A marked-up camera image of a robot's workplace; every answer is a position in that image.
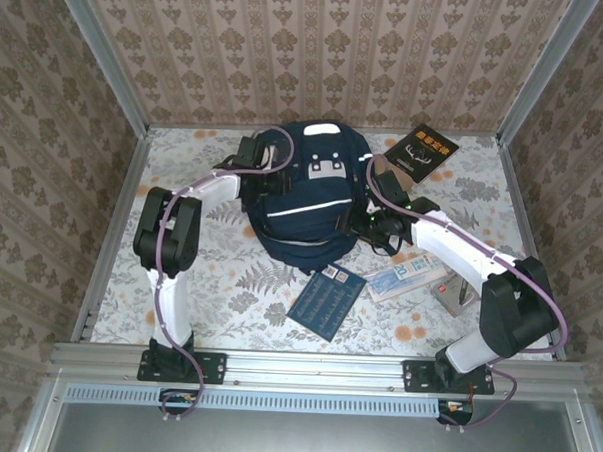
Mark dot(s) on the navy blue backpack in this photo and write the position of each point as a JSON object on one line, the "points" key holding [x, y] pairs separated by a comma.
{"points": [[307, 216]]}

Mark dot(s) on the black paperback book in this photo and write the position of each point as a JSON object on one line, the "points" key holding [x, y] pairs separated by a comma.
{"points": [[425, 151]]}

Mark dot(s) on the dark blue book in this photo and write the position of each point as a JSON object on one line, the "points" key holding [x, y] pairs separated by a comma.
{"points": [[325, 302]]}

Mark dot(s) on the blue stationery pack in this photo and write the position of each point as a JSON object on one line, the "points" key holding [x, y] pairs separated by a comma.
{"points": [[404, 278]]}

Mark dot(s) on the grey pen box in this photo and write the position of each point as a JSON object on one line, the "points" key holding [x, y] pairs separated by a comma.
{"points": [[453, 295]]}

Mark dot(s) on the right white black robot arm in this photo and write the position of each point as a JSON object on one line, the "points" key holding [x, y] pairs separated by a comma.
{"points": [[460, 250]]}

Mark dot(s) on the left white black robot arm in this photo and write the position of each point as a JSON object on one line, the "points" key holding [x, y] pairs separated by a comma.
{"points": [[170, 300]]}

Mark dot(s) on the floral table cover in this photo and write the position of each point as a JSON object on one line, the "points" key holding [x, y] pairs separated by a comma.
{"points": [[238, 308]]}

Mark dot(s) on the grey metal sheet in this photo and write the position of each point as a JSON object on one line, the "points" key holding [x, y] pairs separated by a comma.
{"points": [[312, 436]]}

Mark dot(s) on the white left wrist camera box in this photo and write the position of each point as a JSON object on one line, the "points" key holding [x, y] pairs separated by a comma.
{"points": [[269, 155]]}

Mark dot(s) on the aluminium table side rail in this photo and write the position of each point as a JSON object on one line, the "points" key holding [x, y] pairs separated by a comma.
{"points": [[519, 195], [133, 176]]}

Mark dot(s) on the aluminium front rail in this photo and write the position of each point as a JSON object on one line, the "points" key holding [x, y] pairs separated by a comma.
{"points": [[315, 369]]}

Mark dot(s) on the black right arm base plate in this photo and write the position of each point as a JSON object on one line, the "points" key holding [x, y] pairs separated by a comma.
{"points": [[415, 376]]}

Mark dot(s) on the aluminium frame post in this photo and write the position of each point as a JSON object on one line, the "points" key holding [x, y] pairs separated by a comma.
{"points": [[543, 76], [103, 57]]}

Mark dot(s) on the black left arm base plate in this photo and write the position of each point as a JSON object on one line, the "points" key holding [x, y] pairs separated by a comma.
{"points": [[215, 367]]}

